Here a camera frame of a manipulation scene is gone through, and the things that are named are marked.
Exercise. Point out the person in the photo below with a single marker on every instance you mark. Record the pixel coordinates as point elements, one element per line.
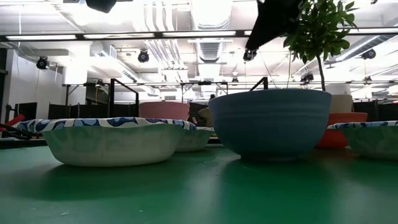
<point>205,116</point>

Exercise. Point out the white plant pot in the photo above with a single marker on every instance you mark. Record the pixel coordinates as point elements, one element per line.
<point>341,104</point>

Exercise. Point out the red-orange bowl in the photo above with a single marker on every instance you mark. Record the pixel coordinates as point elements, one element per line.
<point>334,138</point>

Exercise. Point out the pink bowl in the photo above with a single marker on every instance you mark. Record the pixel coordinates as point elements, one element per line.
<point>164,110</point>

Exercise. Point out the black background monitor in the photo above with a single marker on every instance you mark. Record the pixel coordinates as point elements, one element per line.
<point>26,111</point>

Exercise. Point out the black ceiling spotlight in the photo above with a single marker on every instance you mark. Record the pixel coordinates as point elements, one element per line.
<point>307,77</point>
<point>42,63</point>
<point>143,56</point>
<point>368,54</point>
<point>249,55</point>

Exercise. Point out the black table frame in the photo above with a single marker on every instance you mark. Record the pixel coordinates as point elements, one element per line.
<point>18,143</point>

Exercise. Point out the black-framed wooden shelf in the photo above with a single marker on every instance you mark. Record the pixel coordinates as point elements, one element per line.
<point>111,99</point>

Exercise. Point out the blue ceramic bowl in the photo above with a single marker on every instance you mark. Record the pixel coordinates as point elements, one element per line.
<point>270,124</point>

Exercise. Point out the green table mat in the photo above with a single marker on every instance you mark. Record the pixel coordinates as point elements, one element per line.
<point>186,193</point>

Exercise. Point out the red padded bar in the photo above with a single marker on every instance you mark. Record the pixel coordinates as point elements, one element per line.
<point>14,120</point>

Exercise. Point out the green leafy potted tree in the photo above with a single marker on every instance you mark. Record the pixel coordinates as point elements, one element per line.
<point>320,28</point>

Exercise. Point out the black overhead frame beam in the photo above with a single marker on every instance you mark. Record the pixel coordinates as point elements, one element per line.
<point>158,35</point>

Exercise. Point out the large blue-patterned paper bowl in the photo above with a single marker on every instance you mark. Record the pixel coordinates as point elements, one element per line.
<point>109,146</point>

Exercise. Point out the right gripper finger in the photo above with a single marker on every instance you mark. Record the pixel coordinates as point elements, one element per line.
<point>264,31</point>

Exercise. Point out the white overhead light strip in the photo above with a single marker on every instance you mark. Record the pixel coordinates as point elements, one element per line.
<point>118,35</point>
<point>40,37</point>
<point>199,33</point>
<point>376,30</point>

